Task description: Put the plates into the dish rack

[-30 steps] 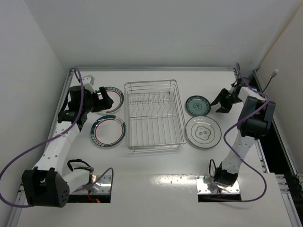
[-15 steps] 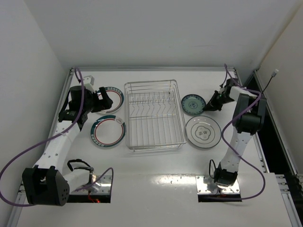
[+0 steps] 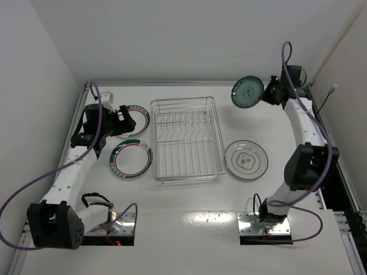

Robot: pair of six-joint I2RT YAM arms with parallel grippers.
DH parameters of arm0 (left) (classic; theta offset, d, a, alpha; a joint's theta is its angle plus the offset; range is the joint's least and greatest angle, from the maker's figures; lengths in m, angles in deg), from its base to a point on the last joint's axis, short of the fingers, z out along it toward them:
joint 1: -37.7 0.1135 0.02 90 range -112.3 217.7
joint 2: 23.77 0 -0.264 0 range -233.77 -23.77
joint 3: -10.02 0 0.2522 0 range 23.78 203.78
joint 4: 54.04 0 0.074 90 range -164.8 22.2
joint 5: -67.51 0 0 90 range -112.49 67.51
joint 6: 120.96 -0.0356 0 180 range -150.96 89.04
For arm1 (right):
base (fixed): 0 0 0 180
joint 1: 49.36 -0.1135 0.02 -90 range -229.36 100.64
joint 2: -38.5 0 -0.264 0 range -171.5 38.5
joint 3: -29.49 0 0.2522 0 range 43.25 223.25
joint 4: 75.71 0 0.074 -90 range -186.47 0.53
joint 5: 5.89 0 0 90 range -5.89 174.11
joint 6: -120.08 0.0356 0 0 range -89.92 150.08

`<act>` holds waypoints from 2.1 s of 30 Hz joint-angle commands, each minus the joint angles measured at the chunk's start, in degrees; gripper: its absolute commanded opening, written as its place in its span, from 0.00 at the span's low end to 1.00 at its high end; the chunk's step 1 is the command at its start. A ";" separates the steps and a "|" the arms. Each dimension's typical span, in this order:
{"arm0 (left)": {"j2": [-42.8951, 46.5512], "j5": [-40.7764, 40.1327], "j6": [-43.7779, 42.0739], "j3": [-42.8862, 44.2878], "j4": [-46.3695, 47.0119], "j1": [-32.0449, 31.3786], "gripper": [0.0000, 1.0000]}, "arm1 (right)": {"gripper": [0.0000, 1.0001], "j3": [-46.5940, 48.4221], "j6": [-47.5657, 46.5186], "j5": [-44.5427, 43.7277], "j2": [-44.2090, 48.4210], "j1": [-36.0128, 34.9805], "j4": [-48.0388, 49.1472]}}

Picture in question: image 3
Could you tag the metal wire dish rack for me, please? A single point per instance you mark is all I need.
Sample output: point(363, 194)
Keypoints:
point(186, 140)

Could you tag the green red rimmed plate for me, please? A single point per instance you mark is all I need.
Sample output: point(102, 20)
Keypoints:
point(142, 118)
point(130, 159)

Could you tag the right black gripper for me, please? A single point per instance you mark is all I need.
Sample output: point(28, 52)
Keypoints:
point(269, 93)

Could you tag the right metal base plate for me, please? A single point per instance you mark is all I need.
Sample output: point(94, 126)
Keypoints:
point(249, 225)

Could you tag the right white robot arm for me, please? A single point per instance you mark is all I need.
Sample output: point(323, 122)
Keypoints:
point(314, 159)

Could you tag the metal base plate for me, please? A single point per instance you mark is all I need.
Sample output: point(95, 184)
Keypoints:
point(124, 227)
point(249, 225)

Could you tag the small blue patterned plate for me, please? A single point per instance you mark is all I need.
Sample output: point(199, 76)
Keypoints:
point(247, 92)

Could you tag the far green red rimmed plate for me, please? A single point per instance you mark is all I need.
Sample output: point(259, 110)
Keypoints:
point(142, 118)

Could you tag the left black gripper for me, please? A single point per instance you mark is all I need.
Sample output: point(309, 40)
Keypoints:
point(117, 122)

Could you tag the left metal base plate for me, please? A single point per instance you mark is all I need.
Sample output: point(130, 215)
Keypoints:
point(124, 227)

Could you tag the white plate with grey rim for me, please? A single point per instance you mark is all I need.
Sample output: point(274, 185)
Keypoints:
point(246, 159)

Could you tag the near green red rimmed plate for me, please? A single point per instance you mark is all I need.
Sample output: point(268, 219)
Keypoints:
point(130, 159)

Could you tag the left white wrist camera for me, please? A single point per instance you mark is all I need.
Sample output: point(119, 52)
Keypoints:
point(107, 99)

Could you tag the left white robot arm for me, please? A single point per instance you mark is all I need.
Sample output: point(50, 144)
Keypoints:
point(53, 222)

